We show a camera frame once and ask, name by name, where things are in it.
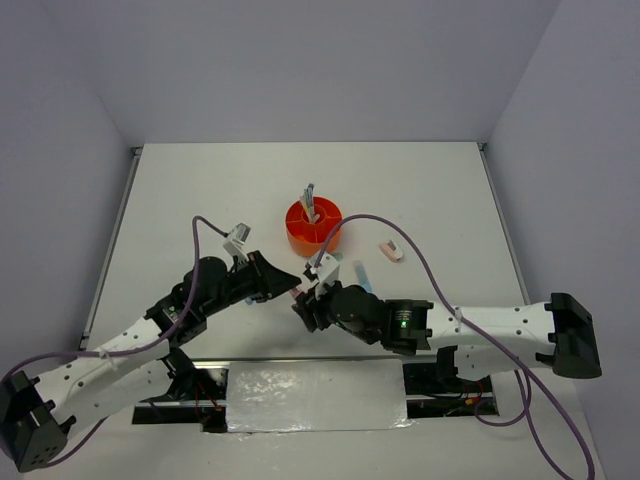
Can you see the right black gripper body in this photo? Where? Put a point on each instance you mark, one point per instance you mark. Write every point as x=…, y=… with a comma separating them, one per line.
x=324, y=315

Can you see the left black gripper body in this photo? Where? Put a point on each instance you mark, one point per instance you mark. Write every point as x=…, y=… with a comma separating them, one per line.
x=239, y=286

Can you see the pink translucent correction tape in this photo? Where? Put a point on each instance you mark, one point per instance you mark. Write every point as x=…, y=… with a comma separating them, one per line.
x=295, y=292

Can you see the yellow thin highlighter pen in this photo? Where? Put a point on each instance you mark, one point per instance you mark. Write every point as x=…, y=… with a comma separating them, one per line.
x=301, y=200

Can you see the blue white pen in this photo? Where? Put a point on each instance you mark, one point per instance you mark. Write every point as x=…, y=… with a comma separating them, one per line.
x=308, y=194

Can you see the grey purple pen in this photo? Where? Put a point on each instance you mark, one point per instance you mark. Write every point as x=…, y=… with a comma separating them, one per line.
x=314, y=215

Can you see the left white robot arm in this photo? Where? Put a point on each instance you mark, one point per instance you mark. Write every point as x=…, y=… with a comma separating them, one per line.
x=40, y=414

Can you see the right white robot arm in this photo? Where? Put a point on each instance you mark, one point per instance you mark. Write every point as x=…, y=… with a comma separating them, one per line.
x=469, y=343

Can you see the blue highlighter with clear cap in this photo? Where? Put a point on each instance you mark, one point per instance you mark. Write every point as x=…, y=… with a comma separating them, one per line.
x=361, y=276

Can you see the orange round desk organizer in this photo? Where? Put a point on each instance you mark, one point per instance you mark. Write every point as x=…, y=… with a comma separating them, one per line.
x=306, y=238

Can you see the pink white correction tape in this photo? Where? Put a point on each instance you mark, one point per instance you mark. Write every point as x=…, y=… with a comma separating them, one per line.
x=391, y=251

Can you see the silver tape sheet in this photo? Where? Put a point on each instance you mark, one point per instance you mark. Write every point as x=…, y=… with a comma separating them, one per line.
x=317, y=396

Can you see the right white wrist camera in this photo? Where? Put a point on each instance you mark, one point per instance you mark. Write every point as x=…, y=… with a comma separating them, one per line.
x=323, y=271

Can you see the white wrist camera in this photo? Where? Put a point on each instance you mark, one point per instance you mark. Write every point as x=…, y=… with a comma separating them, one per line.
x=323, y=271
x=235, y=241

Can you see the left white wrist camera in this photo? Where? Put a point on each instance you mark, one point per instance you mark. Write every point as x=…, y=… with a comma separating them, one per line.
x=235, y=241

